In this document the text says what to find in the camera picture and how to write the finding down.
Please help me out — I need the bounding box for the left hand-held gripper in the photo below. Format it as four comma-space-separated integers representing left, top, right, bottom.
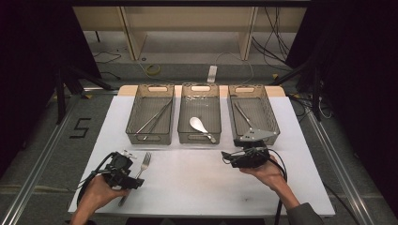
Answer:
101, 149, 145, 190

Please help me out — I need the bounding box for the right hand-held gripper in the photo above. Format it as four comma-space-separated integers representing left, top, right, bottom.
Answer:
221, 127, 279, 170

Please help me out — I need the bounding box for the silver knife handle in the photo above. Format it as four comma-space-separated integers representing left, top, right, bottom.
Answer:
117, 152, 153, 207

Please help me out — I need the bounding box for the steel table knife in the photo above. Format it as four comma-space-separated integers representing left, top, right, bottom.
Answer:
234, 101, 255, 129

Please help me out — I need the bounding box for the smoky clear plastic bin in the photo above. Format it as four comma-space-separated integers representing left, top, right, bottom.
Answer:
176, 82, 222, 145
125, 83, 176, 145
227, 83, 281, 146

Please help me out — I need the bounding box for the steel chopstick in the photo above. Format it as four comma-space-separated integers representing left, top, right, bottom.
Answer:
142, 102, 173, 141
135, 98, 174, 135

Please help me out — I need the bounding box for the white ceramic spoon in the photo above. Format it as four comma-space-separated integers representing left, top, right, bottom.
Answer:
189, 116, 218, 144

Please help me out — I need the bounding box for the person's right hand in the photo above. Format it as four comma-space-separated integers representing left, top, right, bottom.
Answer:
238, 156, 286, 192

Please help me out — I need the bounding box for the person's left hand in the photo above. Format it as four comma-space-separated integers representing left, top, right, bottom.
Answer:
77, 174, 130, 217

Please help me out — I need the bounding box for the black metal stand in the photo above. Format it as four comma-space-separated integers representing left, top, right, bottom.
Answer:
268, 57, 324, 122

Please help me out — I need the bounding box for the white power strip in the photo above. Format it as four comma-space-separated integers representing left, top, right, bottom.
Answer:
207, 65, 218, 84

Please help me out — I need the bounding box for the black tripod stand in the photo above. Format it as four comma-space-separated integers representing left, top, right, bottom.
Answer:
54, 66, 115, 125

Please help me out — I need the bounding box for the yellow tape roll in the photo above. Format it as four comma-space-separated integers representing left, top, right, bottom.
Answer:
145, 64, 162, 77

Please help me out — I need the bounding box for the black curtain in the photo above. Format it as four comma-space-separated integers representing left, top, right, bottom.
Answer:
284, 0, 398, 207
0, 0, 101, 172

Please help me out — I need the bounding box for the light wooden shelf unit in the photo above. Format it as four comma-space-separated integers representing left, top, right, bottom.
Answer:
72, 6, 308, 62

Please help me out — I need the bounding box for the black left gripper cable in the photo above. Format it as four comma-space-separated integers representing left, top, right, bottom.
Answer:
75, 152, 117, 207

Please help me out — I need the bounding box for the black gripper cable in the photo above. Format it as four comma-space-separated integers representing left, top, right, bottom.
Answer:
267, 149, 289, 225
75, 152, 117, 207

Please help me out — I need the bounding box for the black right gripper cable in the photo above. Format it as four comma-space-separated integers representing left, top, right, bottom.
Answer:
267, 149, 289, 225

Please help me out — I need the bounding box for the white power cable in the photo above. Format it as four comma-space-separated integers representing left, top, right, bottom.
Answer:
215, 51, 255, 85

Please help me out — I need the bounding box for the metal floor rail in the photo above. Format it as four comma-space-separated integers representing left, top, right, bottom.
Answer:
304, 109, 375, 225
0, 90, 87, 225

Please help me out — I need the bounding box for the thin black floor cable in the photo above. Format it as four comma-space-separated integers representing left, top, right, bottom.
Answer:
93, 51, 123, 66

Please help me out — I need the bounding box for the bundle of black cables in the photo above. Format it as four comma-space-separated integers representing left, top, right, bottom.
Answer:
252, 6, 294, 65

